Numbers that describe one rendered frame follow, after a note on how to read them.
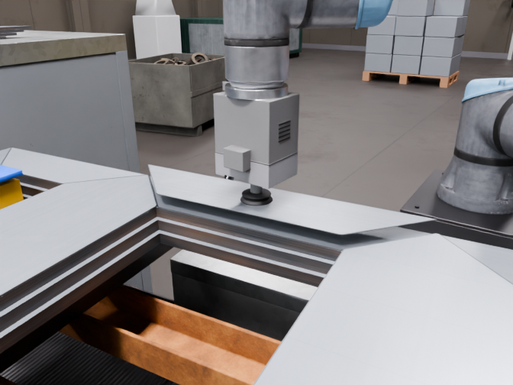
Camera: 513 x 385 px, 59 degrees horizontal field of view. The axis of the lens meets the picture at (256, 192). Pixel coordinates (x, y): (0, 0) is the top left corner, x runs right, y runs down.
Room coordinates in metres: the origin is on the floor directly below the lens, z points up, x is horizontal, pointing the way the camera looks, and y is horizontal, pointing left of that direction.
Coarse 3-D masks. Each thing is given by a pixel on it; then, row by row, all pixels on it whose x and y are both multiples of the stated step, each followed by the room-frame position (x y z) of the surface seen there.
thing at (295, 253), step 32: (32, 192) 0.67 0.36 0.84; (128, 224) 0.51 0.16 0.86; (160, 224) 0.55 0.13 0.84; (192, 224) 0.54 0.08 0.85; (224, 224) 0.51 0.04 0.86; (256, 224) 0.51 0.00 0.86; (288, 224) 0.51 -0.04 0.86; (96, 256) 0.46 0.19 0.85; (128, 256) 0.49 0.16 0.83; (224, 256) 0.50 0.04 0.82; (256, 256) 0.48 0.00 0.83; (288, 256) 0.46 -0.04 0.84; (320, 256) 0.45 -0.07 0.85; (32, 288) 0.39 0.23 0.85; (64, 288) 0.41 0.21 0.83; (0, 320) 0.35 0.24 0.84; (32, 320) 0.37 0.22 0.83; (0, 352) 0.33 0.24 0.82
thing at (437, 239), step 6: (432, 234) 0.48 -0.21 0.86; (438, 234) 0.48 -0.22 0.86; (420, 240) 0.47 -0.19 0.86; (426, 240) 0.47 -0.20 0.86; (432, 240) 0.47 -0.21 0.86; (438, 240) 0.47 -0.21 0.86; (444, 240) 0.47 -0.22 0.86; (444, 246) 0.45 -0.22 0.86; (450, 246) 0.45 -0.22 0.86; (456, 246) 0.45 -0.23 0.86
